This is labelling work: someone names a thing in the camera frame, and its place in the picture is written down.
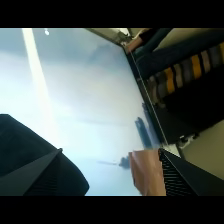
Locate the brown garment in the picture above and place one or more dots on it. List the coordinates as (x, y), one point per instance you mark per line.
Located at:
(148, 173)

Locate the yellow grey striped garment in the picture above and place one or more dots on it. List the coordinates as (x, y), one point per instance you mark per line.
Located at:
(196, 66)

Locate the black garment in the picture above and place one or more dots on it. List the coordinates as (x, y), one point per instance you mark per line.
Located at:
(196, 106)

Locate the black pants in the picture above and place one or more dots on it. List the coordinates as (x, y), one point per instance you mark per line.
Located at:
(20, 143)

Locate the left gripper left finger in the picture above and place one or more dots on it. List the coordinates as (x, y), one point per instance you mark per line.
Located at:
(30, 176)

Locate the dark blue garment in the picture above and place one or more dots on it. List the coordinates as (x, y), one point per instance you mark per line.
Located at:
(173, 55)

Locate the person's hand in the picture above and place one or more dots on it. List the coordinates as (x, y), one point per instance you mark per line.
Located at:
(134, 45)

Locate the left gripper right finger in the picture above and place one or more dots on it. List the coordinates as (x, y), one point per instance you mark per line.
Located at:
(190, 178)

